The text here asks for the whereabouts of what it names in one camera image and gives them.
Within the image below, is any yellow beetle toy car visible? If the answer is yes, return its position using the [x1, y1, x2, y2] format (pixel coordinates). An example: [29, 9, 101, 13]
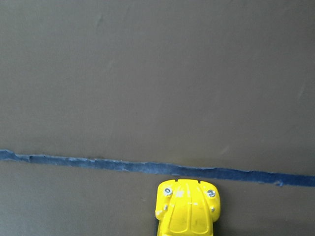
[155, 179, 221, 236]

